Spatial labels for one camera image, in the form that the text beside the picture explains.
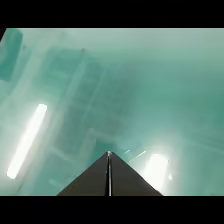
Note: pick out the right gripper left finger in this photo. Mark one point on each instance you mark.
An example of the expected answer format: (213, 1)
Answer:
(91, 181)

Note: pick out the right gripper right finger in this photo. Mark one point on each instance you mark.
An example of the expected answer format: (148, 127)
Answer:
(128, 183)

